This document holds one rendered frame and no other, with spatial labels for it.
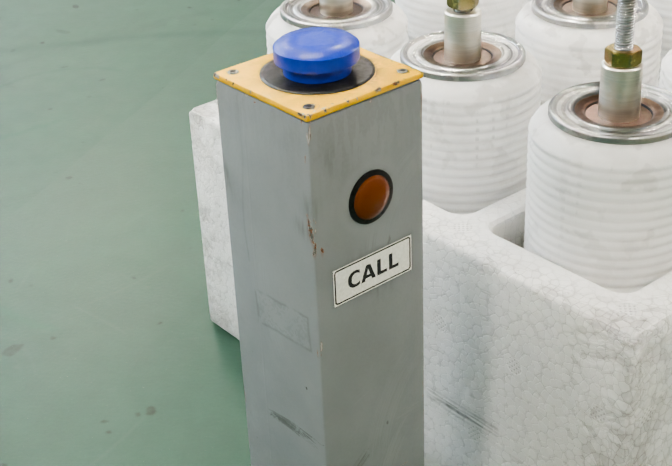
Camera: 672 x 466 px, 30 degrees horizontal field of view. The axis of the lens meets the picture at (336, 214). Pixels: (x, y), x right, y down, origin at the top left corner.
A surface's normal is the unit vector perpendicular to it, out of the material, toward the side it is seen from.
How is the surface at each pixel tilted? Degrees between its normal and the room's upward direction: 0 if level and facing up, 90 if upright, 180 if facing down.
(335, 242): 90
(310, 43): 0
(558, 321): 90
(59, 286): 0
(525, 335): 90
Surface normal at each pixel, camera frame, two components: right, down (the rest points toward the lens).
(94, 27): -0.04, -0.87
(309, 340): -0.76, 0.34
